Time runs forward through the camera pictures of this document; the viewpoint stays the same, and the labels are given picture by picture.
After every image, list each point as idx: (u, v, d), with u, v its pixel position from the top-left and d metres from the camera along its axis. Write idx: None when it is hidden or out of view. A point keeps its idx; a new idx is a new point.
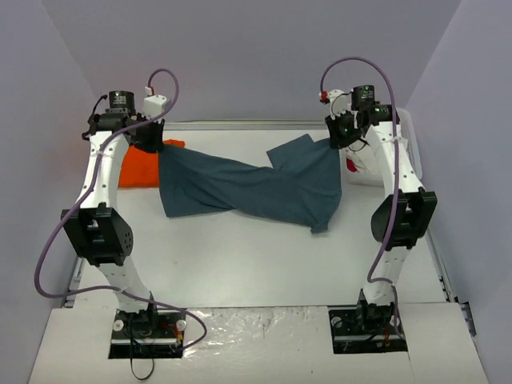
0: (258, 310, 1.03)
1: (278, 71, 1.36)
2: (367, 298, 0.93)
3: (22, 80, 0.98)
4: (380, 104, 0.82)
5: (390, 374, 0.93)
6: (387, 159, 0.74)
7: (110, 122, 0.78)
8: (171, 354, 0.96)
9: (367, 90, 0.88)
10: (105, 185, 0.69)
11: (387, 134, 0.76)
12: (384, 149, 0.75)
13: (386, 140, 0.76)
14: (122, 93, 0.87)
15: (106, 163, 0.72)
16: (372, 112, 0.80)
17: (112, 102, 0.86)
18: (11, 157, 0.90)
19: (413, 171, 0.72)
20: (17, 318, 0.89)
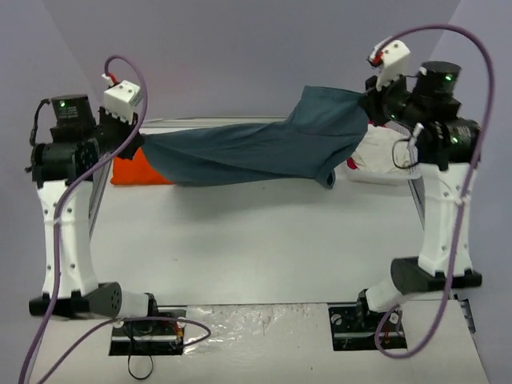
0: (258, 307, 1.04)
1: (278, 68, 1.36)
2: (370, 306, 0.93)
3: (20, 79, 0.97)
4: (458, 128, 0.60)
5: (390, 371, 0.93)
6: (442, 225, 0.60)
7: (58, 159, 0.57)
8: (171, 350, 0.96)
9: (448, 82, 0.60)
10: (74, 265, 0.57)
11: (454, 188, 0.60)
12: (442, 210, 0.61)
13: (448, 197, 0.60)
14: (69, 102, 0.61)
15: (67, 234, 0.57)
16: (446, 144, 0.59)
17: (58, 116, 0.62)
18: (9, 156, 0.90)
19: (466, 245, 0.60)
20: (16, 317, 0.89)
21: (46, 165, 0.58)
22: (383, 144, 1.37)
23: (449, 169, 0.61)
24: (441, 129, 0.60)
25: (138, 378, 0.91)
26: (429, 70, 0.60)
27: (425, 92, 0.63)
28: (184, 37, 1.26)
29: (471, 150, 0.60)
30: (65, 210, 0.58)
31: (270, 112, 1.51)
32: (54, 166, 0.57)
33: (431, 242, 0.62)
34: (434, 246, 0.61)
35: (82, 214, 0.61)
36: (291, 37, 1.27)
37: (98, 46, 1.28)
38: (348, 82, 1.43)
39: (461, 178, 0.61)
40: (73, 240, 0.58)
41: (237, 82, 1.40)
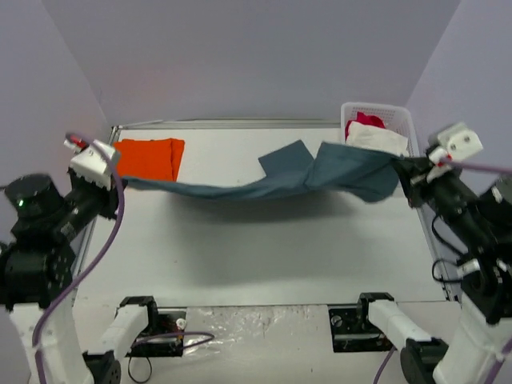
0: (258, 309, 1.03)
1: (278, 69, 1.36)
2: (370, 319, 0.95)
3: (20, 80, 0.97)
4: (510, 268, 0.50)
5: (390, 372, 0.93)
6: (470, 367, 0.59)
7: (26, 273, 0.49)
8: (171, 352, 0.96)
9: None
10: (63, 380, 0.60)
11: (499, 342, 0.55)
12: (478, 359, 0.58)
13: (486, 352, 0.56)
14: (30, 198, 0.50)
15: (50, 358, 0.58)
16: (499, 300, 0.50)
17: (22, 214, 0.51)
18: (9, 156, 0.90)
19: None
20: None
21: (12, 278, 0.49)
22: (383, 146, 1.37)
23: (497, 325, 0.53)
24: (499, 273, 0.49)
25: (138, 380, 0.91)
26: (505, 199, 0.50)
27: (490, 218, 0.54)
28: (185, 38, 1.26)
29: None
30: (44, 334, 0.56)
31: (270, 111, 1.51)
32: (19, 279, 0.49)
33: (455, 370, 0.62)
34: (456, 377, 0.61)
35: (62, 330, 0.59)
36: (291, 38, 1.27)
37: (99, 47, 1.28)
38: (349, 83, 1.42)
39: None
40: (57, 364, 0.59)
41: (237, 83, 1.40)
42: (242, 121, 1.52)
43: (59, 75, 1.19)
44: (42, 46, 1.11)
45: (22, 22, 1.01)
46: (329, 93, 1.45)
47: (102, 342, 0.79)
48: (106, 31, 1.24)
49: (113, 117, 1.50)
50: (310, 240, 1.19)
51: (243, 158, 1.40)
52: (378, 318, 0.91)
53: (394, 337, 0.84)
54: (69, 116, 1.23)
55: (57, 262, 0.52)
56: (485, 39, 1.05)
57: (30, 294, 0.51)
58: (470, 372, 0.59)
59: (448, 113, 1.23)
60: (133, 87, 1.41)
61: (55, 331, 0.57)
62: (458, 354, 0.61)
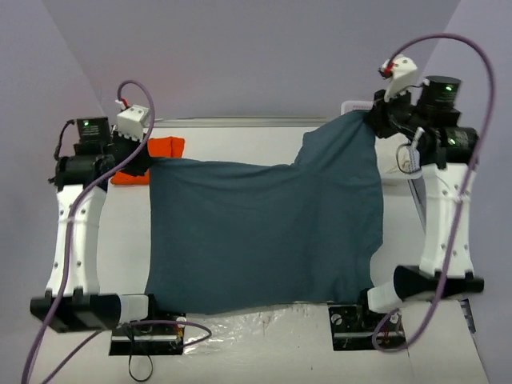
0: (258, 307, 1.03)
1: (278, 68, 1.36)
2: (371, 306, 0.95)
3: (20, 80, 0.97)
4: (457, 135, 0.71)
5: (390, 370, 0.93)
6: (441, 226, 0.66)
7: (82, 166, 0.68)
8: (171, 350, 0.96)
9: (453, 89, 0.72)
10: (80, 263, 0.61)
11: (452, 187, 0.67)
12: (441, 208, 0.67)
13: (447, 194, 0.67)
14: (91, 121, 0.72)
15: (78, 230, 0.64)
16: (442, 146, 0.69)
17: (82, 133, 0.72)
18: (10, 156, 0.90)
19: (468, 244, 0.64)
20: (17, 317, 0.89)
21: (68, 174, 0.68)
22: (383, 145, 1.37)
23: (446, 167, 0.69)
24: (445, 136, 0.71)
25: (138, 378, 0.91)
26: (431, 82, 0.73)
27: (428, 102, 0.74)
28: (185, 36, 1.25)
29: (468, 151, 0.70)
30: (78, 211, 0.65)
31: (270, 110, 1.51)
32: (78, 177, 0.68)
33: (430, 243, 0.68)
34: (431, 248, 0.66)
35: (94, 218, 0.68)
36: (291, 37, 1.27)
37: (98, 46, 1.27)
38: (348, 82, 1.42)
39: (460, 178, 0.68)
40: (82, 245, 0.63)
41: (237, 82, 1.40)
42: (242, 119, 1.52)
43: (59, 74, 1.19)
44: (42, 46, 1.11)
45: (22, 23, 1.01)
46: (328, 91, 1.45)
47: None
48: (105, 31, 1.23)
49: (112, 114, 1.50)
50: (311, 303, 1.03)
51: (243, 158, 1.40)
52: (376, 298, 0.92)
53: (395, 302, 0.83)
54: (69, 116, 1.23)
55: (103, 166, 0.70)
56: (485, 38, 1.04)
57: (79, 174, 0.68)
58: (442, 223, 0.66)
59: None
60: (133, 86, 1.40)
61: (88, 212, 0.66)
62: (430, 230, 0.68)
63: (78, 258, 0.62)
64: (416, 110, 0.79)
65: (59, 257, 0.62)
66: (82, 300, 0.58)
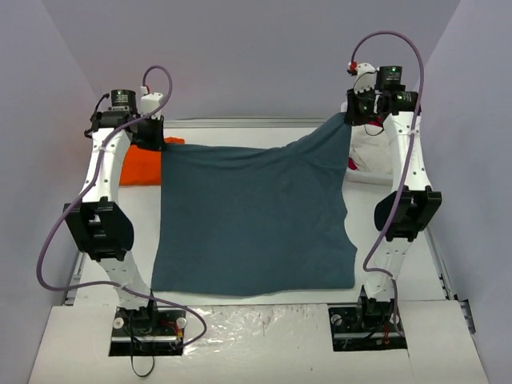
0: (258, 308, 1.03)
1: (278, 70, 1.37)
2: (367, 293, 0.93)
3: (22, 81, 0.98)
4: (403, 92, 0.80)
5: (390, 370, 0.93)
6: (400, 152, 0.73)
7: (112, 119, 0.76)
8: (171, 350, 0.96)
9: (394, 72, 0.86)
10: (107, 180, 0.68)
11: (406, 126, 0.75)
12: (399, 141, 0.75)
13: (402, 131, 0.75)
14: (123, 91, 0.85)
15: (106, 158, 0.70)
16: (394, 100, 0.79)
17: (114, 101, 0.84)
18: (10, 157, 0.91)
19: (424, 169, 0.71)
20: (18, 317, 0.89)
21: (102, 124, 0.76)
22: (382, 145, 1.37)
23: (400, 114, 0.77)
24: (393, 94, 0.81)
25: (138, 377, 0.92)
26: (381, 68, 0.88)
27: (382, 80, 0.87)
28: (184, 37, 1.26)
29: (414, 104, 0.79)
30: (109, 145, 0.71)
31: (270, 112, 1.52)
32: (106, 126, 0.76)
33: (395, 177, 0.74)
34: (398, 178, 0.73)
35: (120, 153, 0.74)
36: (290, 37, 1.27)
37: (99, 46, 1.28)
38: (348, 82, 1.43)
39: (410, 120, 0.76)
40: (110, 164, 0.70)
41: (237, 82, 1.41)
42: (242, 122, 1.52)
43: (60, 74, 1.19)
44: (43, 47, 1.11)
45: (23, 24, 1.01)
46: (327, 92, 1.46)
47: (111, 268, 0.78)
48: (106, 33, 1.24)
49: None
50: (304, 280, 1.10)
51: None
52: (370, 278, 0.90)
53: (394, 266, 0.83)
54: (69, 116, 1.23)
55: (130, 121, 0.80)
56: (482, 38, 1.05)
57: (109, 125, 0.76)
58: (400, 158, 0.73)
59: (446, 112, 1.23)
60: (133, 86, 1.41)
61: (118, 146, 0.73)
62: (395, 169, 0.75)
63: (105, 177, 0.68)
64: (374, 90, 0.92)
65: (90, 174, 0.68)
66: (106, 202, 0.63)
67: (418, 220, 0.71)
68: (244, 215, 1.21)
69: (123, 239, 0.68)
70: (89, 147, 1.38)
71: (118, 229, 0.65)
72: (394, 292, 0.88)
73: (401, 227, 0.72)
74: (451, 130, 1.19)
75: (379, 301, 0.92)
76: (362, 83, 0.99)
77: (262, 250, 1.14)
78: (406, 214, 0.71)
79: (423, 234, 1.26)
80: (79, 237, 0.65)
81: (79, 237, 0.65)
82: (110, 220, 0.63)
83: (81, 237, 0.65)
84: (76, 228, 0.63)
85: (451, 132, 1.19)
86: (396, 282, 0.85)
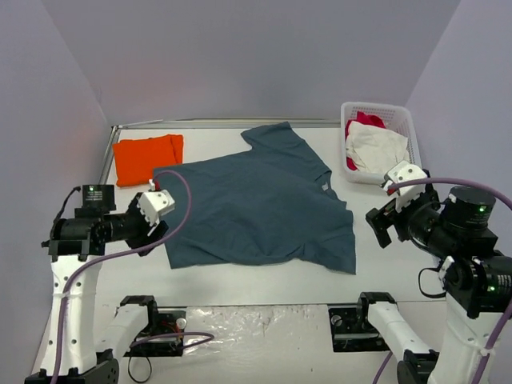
0: (258, 309, 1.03)
1: (278, 70, 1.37)
2: (369, 318, 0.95)
3: (22, 82, 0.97)
4: (491, 266, 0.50)
5: (390, 371, 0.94)
6: (458, 362, 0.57)
7: (78, 230, 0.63)
8: (171, 352, 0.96)
9: (482, 212, 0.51)
10: (75, 340, 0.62)
11: (481, 335, 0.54)
12: (464, 353, 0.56)
13: (474, 342, 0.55)
14: (98, 188, 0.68)
15: (74, 305, 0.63)
16: (479, 289, 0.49)
17: (86, 198, 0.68)
18: (10, 157, 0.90)
19: (482, 380, 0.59)
20: (18, 319, 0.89)
21: (62, 240, 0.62)
22: (382, 145, 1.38)
23: (478, 316, 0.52)
24: (474, 266, 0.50)
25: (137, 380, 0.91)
26: (458, 198, 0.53)
27: (454, 222, 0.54)
28: (184, 37, 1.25)
29: (508, 299, 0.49)
30: (74, 286, 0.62)
31: (270, 113, 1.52)
32: (69, 238, 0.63)
33: (446, 374, 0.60)
34: (450, 382, 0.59)
35: (90, 288, 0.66)
36: (291, 38, 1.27)
37: (98, 47, 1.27)
38: (348, 83, 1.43)
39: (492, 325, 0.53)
40: (75, 318, 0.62)
41: (237, 83, 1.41)
42: (242, 122, 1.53)
43: (61, 75, 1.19)
44: (44, 49, 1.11)
45: (25, 26, 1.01)
46: (326, 93, 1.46)
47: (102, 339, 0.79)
48: (106, 34, 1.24)
49: (113, 116, 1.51)
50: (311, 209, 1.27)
51: (243, 160, 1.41)
52: (374, 318, 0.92)
53: (391, 337, 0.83)
54: (70, 118, 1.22)
55: (98, 231, 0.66)
56: (482, 38, 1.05)
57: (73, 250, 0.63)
58: (461, 371, 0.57)
59: (446, 114, 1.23)
60: (133, 88, 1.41)
61: (84, 284, 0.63)
62: (446, 361, 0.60)
63: (73, 331, 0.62)
64: (447, 218, 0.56)
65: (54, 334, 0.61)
66: (78, 378, 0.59)
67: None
68: (240, 174, 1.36)
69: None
70: (90, 148, 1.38)
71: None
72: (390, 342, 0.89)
73: None
74: (450, 130, 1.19)
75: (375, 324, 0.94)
76: (408, 193, 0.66)
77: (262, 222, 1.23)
78: None
79: None
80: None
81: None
82: None
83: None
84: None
85: (451, 133, 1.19)
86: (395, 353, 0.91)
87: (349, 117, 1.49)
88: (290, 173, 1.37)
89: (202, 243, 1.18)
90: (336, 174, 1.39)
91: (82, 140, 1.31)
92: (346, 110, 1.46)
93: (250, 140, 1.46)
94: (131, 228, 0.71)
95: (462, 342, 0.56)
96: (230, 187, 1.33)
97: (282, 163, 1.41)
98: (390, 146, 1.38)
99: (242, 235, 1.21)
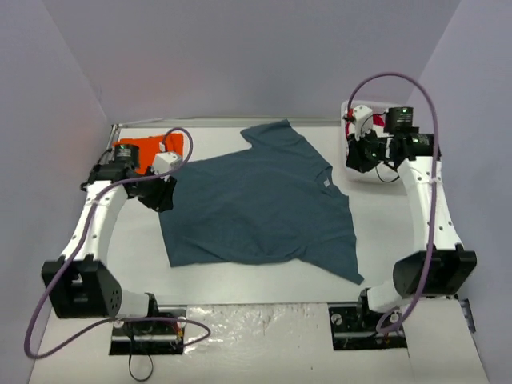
0: (258, 307, 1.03)
1: (278, 70, 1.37)
2: (370, 306, 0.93)
3: (22, 82, 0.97)
4: (418, 134, 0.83)
5: (390, 371, 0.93)
6: (422, 202, 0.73)
7: (110, 172, 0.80)
8: (171, 350, 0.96)
9: (405, 113, 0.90)
10: (96, 236, 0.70)
11: (425, 174, 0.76)
12: (419, 189, 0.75)
13: (422, 179, 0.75)
14: (127, 146, 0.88)
15: (99, 212, 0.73)
16: (410, 144, 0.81)
17: (118, 154, 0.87)
18: (10, 157, 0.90)
19: (450, 222, 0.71)
20: (18, 319, 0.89)
21: (100, 176, 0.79)
22: None
23: (418, 158, 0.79)
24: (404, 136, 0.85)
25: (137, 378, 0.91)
26: (391, 109, 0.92)
27: (394, 123, 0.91)
28: (184, 35, 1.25)
29: (430, 148, 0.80)
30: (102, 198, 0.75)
31: (270, 112, 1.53)
32: (105, 176, 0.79)
33: (418, 234, 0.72)
34: (419, 234, 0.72)
35: (114, 207, 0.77)
36: (291, 37, 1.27)
37: (99, 46, 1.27)
38: (349, 82, 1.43)
39: (429, 166, 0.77)
40: (100, 219, 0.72)
41: (237, 82, 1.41)
42: (241, 122, 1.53)
43: (61, 74, 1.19)
44: (45, 47, 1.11)
45: (26, 26, 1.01)
46: (326, 92, 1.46)
47: None
48: (106, 33, 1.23)
49: (114, 114, 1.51)
50: (311, 208, 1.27)
51: (243, 159, 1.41)
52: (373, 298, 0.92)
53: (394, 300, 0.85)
54: (70, 116, 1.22)
55: (128, 174, 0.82)
56: (482, 38, 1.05)
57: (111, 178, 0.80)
58: (421, 215, 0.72)
59: (446, 113, 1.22)
60: (133, 86, 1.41)
61: (111, 199, 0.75)
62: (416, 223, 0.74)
63: (94, 230, 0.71)
64: (390, 126, 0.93)
65: (78, 230, 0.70)
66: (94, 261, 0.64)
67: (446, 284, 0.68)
68: (240, 174, 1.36)
69: (101, 298, 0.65)
70: (90, 147, 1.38)
71: (100, 289, 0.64)
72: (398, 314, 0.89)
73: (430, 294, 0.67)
74: (451, 129, 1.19)
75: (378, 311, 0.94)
76: (364, 126, 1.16)
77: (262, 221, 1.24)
78: (434, 279, 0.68)
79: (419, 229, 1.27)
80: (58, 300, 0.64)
81: (55, 298, 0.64)
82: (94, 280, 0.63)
83: (59, 297, 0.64)
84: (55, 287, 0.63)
85: (452, 132, 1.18)
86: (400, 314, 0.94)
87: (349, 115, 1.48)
88: (290, 172, 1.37)
89: (202, 242, 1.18)
90: (337, 174, 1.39)
91: (82, 139, 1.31)
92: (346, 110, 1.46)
93: (250, 138, 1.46)
94: (148, 186, 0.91)
95: (414, 183, 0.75)
96: (230, 186, 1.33)
97: (281, 162, 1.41)
98: None
99: (242, 234, 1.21)
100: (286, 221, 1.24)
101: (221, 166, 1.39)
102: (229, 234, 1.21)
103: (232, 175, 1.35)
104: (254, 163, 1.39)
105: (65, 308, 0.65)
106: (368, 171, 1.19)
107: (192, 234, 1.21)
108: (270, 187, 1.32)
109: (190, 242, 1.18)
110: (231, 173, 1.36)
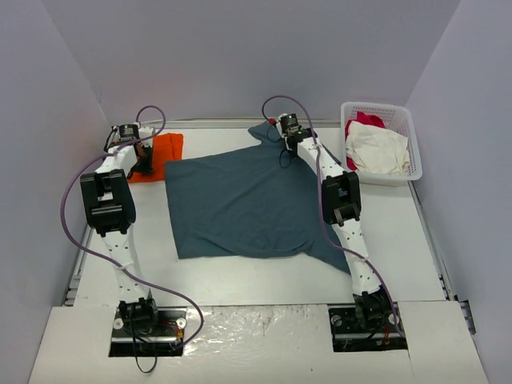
0: (259, 309, 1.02)
1: (277, 70, 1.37)
2: (358, 292, 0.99)
3: (21, 84, 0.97)
4: (301, 129, 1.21)
5: (390, 372, 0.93)
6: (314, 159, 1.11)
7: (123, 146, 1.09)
8: (171, 351, 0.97)
9: (292, 118, 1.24)
10: (118, 165, 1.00)
11: (311, 146, 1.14)
12: (311, 154, 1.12)
13: (311, 149, 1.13)
14: (129, 126, 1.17)
15: (120, 156, 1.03)
16: (298, 135, 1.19)
17: (122, 134, 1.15)
18: (10, 158, 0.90)
19: (334, 164, 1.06)
20: (18, 319, 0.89)
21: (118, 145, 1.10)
22: (382, 145, 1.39)
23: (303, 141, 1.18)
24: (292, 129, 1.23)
25: (145, 374, 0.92)
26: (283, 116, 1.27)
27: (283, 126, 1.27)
28: (184, 36, 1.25)
29: (309, 133, 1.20)
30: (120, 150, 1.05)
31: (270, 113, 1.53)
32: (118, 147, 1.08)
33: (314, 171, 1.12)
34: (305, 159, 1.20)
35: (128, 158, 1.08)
36: (291, 38, 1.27)
37: (98, 47, 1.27)
38: (348, 82, 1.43)
39: (310, 141, 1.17)
40: (120, 160, 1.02)
41: (237, 83, 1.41)
42: (241, 122, 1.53)
43: (61, 75, 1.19)
44: (46, 49, 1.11)
45: (26, 27, 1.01)
46: (326, 92, 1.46)
47: (114, 245, 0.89)
48: (106, 35, 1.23)
49: (113, 115, 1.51)
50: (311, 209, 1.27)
51: (243, 159, 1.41)
52: (353, 272, 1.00)
53: (356, 246, 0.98)
54: (70, 118, 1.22)
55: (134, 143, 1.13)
56: (482, 41, 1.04)
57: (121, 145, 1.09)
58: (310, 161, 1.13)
59: (446, 114, 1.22)
60: (134, 87, 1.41)
61: (129, 151, 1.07)
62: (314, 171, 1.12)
63: (118, 163, 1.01)
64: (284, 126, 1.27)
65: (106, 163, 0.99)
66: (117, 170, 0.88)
67: (352, 198, 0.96)
68: (240, 174, 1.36)
69: (126, 201, 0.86)
70: (91, 148, 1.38)
71: (125, 194, 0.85)
72: (378, 278, 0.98)
73: (344, 210, 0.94)
74: (451, 129, 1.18)
75: (372, 297, 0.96)
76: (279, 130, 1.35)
77: (262, 222, 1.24)
78: (345, 202, 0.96)
79: (421, 229, 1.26)
80: (90, 203, 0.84)
81: (89, 202, 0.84)
82: (118, 183, 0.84)
83: (90, 202, 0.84)
84: (90, 191, 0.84)
85: (451, 134, 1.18)
86: (370, 262, 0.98)
87: (349, 117, 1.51)
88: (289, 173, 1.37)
89: (210, 234, 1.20)
90: None
91: (83, 139, 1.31)
92: (346, 110, 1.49)
93: (257, 134, 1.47)
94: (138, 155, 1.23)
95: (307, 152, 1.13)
96: (230, 186, 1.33)
97: (283, 159, 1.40)
98: (389, 146, 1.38)
99: (243, 233, 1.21)
100: (286, 221, 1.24)
101: (221, 166, 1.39)
102: (230, 232, 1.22)
103: (233, 177, 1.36)
104: (255, 163, 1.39)
105: (92, 212, 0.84)
106: (284, 165, 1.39)
107: (201, 226, 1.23)
108: (271, 188, 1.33)
109: (194, 242, 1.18)
110: (231, 174, 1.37)
